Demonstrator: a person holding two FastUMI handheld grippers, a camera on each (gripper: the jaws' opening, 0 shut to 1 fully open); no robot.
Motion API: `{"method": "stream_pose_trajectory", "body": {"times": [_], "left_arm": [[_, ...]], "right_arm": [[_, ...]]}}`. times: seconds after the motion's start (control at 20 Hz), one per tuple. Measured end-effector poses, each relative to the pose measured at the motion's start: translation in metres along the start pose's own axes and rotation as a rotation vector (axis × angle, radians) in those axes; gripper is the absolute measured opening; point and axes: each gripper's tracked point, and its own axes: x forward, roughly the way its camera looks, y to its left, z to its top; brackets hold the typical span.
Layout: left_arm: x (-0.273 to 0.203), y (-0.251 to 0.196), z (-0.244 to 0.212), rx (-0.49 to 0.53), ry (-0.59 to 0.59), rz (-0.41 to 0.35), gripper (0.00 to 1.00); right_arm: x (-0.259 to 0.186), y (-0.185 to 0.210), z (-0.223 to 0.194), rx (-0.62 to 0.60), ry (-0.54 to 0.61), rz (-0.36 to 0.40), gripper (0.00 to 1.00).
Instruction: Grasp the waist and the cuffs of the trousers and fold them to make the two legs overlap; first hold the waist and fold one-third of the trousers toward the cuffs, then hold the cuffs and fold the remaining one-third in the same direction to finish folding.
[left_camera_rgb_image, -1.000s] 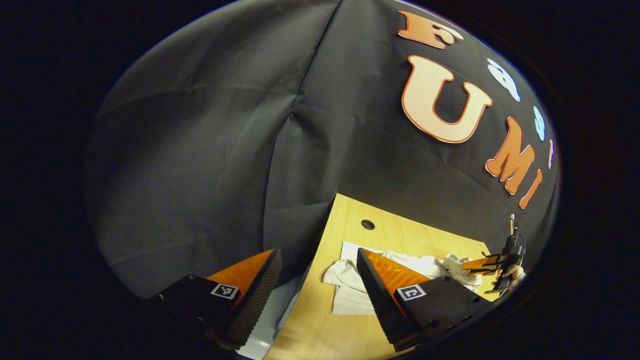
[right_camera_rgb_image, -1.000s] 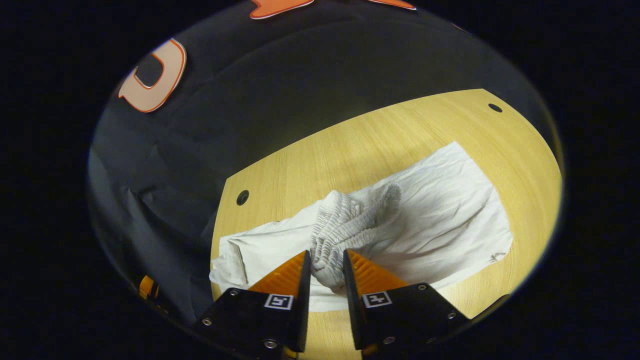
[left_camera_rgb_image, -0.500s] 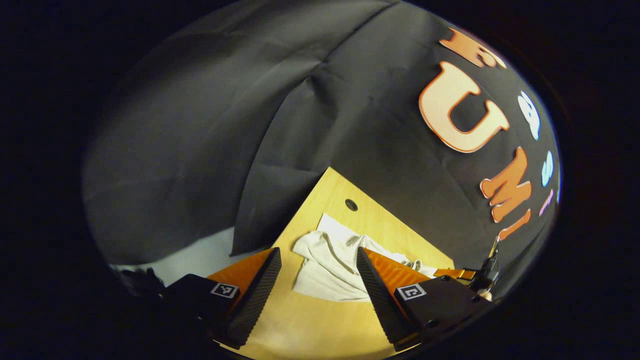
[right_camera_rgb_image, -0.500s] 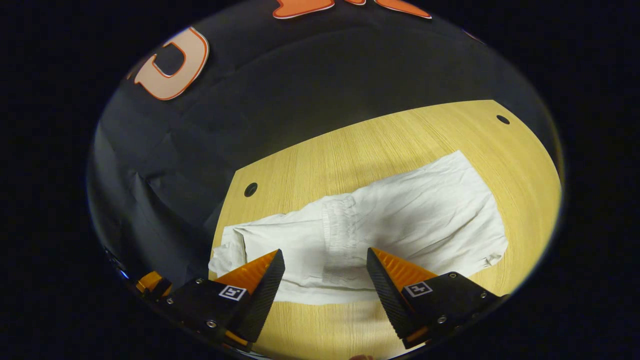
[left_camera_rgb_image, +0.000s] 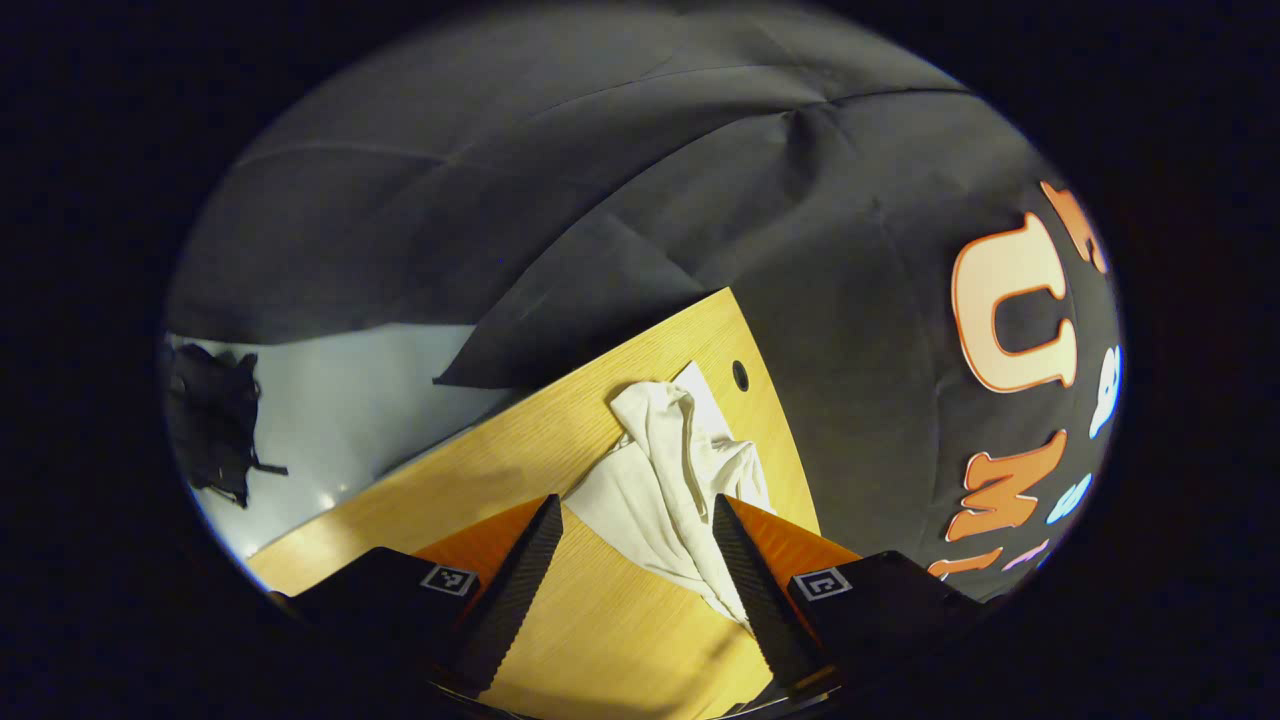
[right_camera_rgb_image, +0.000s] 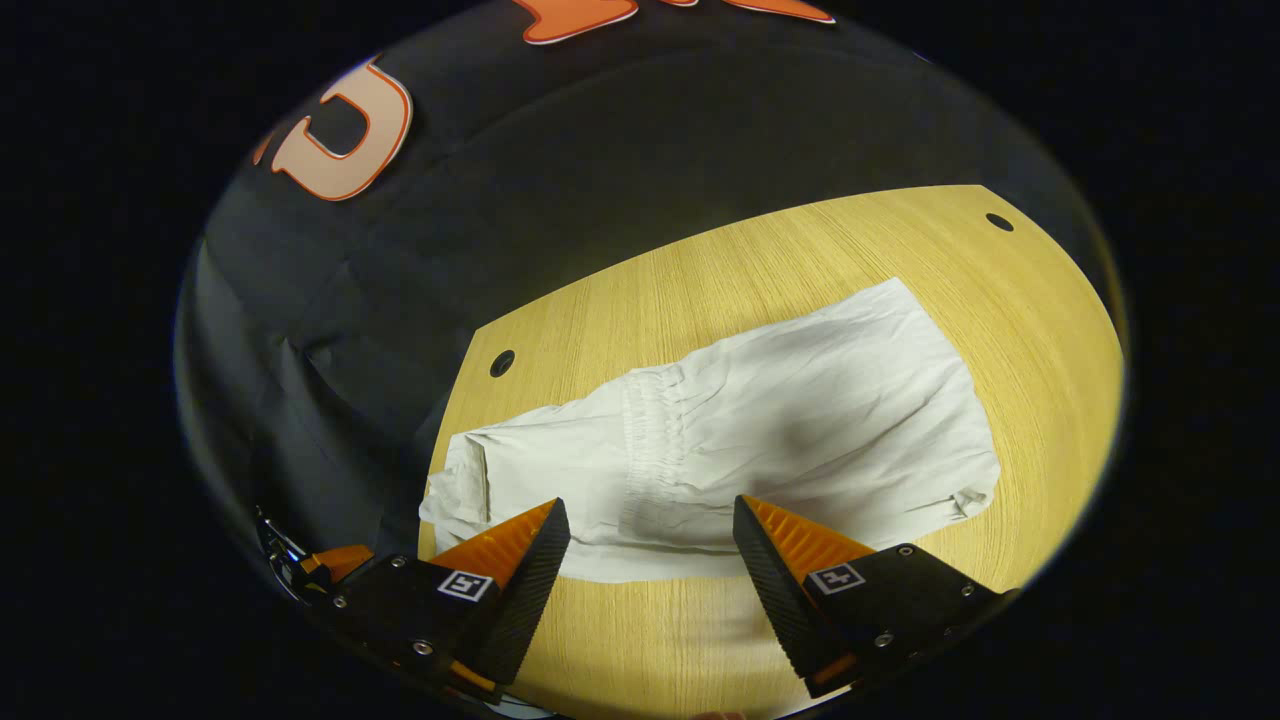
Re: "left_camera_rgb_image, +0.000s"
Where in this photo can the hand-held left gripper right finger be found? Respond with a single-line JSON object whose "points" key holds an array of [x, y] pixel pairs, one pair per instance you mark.
{"points": [[765, 600]]}

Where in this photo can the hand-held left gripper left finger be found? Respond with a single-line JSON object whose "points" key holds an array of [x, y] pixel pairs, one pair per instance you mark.
{"points": [[520, 590]]}

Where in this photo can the white jeans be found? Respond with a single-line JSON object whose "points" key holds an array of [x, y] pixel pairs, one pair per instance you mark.
{"points": [[665, 480]]}

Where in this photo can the black backdrop cloth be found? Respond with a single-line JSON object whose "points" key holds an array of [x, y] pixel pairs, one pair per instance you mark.
{"points": [[600, 180]]}

